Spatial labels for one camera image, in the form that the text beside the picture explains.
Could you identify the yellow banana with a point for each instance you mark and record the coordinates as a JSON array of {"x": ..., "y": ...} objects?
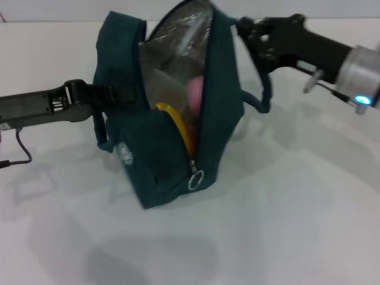
[{"x": 181, "y": 127}]

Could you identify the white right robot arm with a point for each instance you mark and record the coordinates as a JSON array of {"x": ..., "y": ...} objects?
[{"x": 362, "y": 74}]

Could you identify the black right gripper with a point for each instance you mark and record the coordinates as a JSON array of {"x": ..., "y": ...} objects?
[{"x": 302, "y": 44}]

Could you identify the pink ball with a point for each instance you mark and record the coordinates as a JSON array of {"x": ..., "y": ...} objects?
[{"x": 196, "y": 95}]

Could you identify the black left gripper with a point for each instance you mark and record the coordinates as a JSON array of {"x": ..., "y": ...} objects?
[{"x": 35, "y": 107}]

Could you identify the dark teal lunch bag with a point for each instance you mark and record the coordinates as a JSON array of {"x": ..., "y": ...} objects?
[{"x": 219, "y": 104}]

